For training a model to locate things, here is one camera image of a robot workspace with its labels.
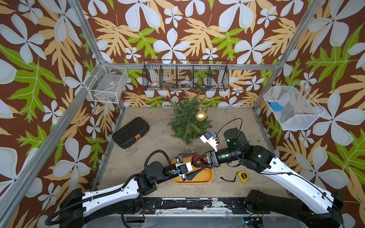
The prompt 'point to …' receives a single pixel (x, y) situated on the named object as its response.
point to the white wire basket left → (107, 84)
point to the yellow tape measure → (243, 175)
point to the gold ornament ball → (200, 115)
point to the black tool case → (129, 135)
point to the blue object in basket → (275, 106)
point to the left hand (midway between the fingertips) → (198, 157)
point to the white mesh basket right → (299, 111)
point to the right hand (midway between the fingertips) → (196, 163)
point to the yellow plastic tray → (205, 176)
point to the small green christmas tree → (184, 124)
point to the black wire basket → (185, 75)
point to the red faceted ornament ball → (196, 160)
